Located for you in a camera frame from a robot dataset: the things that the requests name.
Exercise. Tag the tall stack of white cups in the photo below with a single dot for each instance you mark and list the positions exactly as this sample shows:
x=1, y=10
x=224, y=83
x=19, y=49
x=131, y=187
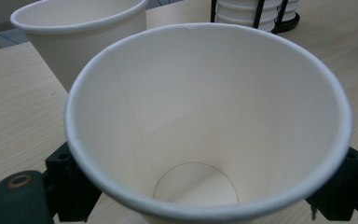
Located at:
x=292, y=11

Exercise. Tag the white paper cup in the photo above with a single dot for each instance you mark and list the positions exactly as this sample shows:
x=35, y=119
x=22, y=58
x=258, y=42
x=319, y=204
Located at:
x=74, y=46
x=199, y=109

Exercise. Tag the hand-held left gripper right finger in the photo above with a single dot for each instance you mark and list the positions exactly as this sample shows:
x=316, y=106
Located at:
x=338, y=196

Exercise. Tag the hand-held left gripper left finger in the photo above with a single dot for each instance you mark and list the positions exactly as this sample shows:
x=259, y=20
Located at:
x=71, y=193

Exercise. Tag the short stack of white cups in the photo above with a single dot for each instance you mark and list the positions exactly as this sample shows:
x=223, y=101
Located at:
x=236, y=15

